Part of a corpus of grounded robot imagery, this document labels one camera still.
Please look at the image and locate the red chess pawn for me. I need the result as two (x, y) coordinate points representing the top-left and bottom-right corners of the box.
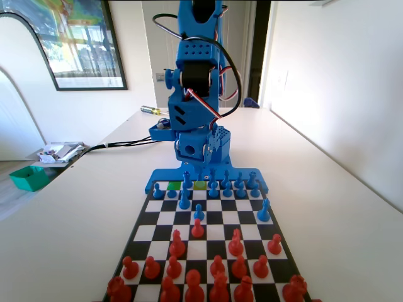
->
(267, 233), (283, 255)
(210, 254), (226, 279)
(122, 255), (139, 280)
(144, 255), (161, 280)
(166, 255), (183, 280)
(231, 254), (248, 279)
(253, 254), (270, 280)
(191, 219), (204, 238)

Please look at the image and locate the red chess queen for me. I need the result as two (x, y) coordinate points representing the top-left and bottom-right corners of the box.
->
(209, 272), (230, 302)

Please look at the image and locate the red chess bishop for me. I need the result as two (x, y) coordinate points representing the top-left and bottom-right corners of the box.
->
(233, 276), (254, 302)
(160, 276), (182, 302)

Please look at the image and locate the red chess rook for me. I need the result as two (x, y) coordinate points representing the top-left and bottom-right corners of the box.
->
(106, 276), (132, 302)
(282, 274), (309, 301)

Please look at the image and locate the blue parts tray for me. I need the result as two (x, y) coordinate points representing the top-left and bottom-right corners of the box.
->
(149, 118), (176, 142)

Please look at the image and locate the black white chessboard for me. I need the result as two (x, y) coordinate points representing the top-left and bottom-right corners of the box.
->
(101, 179), (313, 302)

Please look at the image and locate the white door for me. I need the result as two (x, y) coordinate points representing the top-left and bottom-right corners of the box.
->
(140, 0), (256, 108)

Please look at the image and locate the cardboard box with papers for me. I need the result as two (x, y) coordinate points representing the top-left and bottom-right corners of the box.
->
(30, 141), (86, 169)

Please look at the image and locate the framed landscape poster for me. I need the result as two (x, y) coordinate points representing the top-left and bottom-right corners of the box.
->
(0, 0), (128, 92)

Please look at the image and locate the green plastic box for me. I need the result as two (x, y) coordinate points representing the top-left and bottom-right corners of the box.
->
(8, 165), (50, 193)

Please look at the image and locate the white arched chair back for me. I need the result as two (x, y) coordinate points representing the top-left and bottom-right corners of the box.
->
(0, 11), (60, 161)
(0, 66), (47, 162)

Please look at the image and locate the blue base plate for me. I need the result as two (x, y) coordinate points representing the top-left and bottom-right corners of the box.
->
(144, 159), (271, 194)

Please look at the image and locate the yellow handled screwdriver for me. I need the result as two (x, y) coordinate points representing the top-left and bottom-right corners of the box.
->
(140, 105), (171, 116)

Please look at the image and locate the black camera cable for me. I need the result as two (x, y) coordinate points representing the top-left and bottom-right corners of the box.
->
(152, 13), (243, 119)

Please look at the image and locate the black cable bundle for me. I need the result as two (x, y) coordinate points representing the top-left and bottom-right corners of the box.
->
(82, 135), (164, 157)

